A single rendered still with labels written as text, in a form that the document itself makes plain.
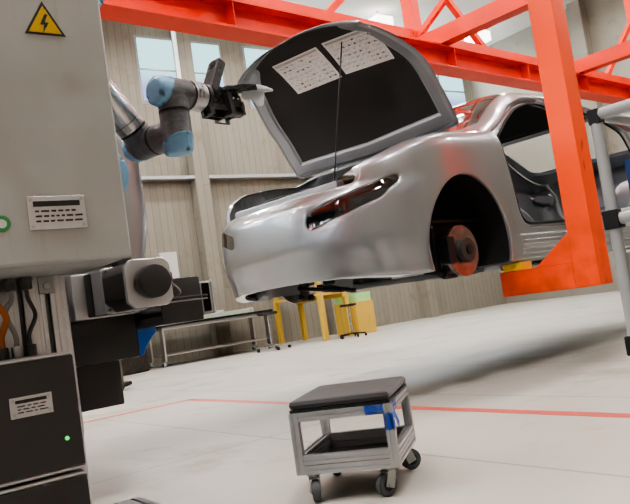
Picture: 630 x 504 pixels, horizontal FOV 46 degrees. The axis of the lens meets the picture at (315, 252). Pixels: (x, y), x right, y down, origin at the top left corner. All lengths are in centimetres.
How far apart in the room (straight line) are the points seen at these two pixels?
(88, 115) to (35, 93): 8
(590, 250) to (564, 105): 89
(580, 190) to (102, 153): 382
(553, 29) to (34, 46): 402
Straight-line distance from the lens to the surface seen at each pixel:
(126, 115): 192
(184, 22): 615
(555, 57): 490
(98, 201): 120
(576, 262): 478
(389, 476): 253
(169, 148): 184
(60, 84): 123
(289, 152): 592
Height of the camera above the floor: 64
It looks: 4 degrees up
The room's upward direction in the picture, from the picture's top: 8 degrees counter-clockwise
